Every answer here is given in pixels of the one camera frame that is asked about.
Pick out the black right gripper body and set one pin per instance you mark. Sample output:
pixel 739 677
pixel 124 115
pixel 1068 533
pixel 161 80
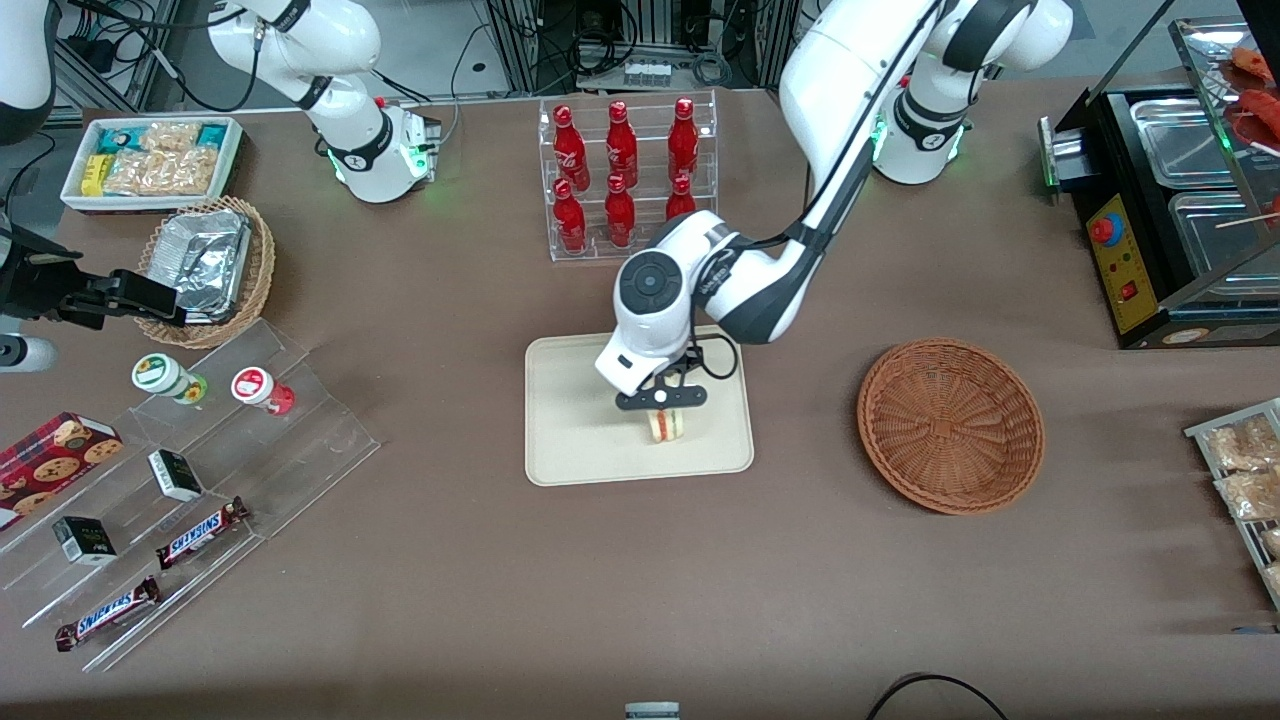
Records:
pixel 40 287

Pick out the triangular sandwich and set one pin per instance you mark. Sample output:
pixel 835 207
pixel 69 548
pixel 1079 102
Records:
pixel 667 427

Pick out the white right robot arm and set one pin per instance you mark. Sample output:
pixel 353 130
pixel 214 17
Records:
pixel 340 120

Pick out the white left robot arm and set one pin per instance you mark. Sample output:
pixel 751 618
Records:
pixel 850 80

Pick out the beige rectangular tray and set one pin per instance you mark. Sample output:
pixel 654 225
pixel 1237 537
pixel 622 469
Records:
pixel 580 430

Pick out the light wicker basket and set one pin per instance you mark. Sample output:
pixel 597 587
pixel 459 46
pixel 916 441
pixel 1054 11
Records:
pixel 258 280

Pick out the brown wicker basket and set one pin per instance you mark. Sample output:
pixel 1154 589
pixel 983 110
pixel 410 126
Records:
pixel 950 425

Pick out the tray of packaged snacks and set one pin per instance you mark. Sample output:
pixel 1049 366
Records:
pixel 1200 432

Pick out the aluminium foil container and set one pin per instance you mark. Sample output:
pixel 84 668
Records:
pixel 205 260

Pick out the green lid cup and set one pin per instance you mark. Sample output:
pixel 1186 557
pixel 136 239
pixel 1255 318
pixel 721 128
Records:
pixel 160 374

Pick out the white snack bin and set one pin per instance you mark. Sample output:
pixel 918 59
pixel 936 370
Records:
pixel 75 195

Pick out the yellow snack packet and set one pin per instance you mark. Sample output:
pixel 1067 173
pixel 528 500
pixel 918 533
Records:
pixel 95 175

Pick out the large clear cracker bag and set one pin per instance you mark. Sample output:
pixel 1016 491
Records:
pixel 165 172

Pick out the red lid cup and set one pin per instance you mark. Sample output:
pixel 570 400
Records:
pixel 255 386

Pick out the clear acrylic bottle rack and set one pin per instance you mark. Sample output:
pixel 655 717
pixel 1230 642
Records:
pixel 600 255

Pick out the teal snack packet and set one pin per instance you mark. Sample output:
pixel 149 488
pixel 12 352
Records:
pixel 212 134
pixel 118 139

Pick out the small clear cracker bag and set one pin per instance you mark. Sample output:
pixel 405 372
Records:
pixel 170 135

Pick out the red plaid cookie box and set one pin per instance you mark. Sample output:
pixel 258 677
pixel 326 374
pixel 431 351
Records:
pixel 50 460

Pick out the small black box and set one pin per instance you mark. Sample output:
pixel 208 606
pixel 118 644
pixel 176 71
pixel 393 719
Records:
pixel 85 540
pixel 176 475

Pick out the red cola bottle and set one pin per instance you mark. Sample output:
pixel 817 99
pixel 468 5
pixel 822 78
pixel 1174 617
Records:
pixel 680 200
pixel 570 220
pixel 621 140
pixel 570 145
pixel 683 138
pixel 620 215

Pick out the clear acrylic stepped display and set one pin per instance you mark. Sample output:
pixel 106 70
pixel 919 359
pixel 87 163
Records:
pixel 300 440

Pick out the Snickers chocolate bar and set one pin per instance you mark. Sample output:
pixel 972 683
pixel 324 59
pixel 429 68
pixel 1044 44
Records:
pixel 200 535
pixel 105 613

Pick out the small grey device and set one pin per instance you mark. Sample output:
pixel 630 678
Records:
pixel 652 711

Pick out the white power strip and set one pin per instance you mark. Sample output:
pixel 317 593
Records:
pixel 646 73

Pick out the black food warmer machine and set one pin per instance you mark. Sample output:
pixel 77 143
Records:
pixel 1125 270

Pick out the steel warmer pan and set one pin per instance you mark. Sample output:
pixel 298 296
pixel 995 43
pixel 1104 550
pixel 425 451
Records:
pixel 1215 245
pixel 1185 145

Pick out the clear bagged pastry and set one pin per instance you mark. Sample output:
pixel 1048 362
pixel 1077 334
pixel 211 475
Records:
pixel 1250 495
pixel 1245 445
pixel 1274 578
pixel 1272 543

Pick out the wooden skewer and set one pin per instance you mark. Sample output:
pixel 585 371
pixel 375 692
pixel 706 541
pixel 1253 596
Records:
pixel 1250 219

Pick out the red fried food piece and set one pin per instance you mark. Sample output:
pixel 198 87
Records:
pixel 1258 62
pixel 1262 118

